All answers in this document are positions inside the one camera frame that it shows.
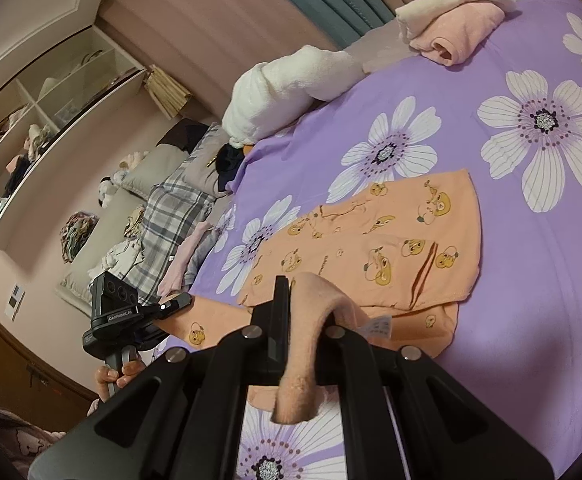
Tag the grey bed cover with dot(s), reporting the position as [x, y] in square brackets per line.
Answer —
[371, 50]

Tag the person's left hand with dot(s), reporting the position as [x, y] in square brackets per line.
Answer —
[102, 377]

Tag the white fluffy rolled blanket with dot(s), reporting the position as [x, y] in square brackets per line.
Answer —
[281, 90]

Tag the pile of colourful cloth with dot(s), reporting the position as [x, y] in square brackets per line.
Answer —
[76, 237]

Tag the dark brown cloth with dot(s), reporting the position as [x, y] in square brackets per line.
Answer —
[183, 135]

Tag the person's left forearm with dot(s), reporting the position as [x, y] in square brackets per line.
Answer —
[16, 435]

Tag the white wall shelf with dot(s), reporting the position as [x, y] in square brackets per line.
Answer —
[66, 95]

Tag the small pale pink garment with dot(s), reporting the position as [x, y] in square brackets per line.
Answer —
[183, 260]

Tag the beige pillow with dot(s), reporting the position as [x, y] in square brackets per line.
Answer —
[156, 170]

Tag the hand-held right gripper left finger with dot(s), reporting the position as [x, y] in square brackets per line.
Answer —
[278, 320]

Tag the beige pleated fringe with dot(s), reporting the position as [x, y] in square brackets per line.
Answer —
[168, 90]

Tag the orange printed long-sleeve shirt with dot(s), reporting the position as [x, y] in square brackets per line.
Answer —
[351, 255]

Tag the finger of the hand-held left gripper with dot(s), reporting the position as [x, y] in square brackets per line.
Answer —
[168, 306]
[153, 339]

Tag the brown wooden board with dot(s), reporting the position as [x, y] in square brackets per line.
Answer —
[16, 350]

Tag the long beige cushion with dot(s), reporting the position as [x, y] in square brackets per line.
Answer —
[78, 280]

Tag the cream folded garment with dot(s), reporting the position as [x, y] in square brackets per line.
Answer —
[421, 12]

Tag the pink beige curtain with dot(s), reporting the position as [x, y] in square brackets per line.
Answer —
[196, 25]

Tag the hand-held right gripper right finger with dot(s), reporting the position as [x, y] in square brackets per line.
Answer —
[341, 355]

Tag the plaid blanket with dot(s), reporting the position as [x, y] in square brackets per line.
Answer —
[171, 220]

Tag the white wall switch panel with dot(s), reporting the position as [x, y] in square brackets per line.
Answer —
[15, 301]

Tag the grey pillow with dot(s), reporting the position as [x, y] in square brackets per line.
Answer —
[201, 170]

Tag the white plush toys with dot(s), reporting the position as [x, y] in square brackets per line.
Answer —
[116, 180]

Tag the dark navy cloth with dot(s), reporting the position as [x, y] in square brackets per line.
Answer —
[230, 162]

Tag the pink folded garment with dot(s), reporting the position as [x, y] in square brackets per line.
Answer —
[461, 30]

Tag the cream printed clothing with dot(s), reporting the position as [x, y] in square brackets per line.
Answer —
[121, 255]

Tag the purple floral bed sheet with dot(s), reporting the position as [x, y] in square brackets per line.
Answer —
[521, 285]

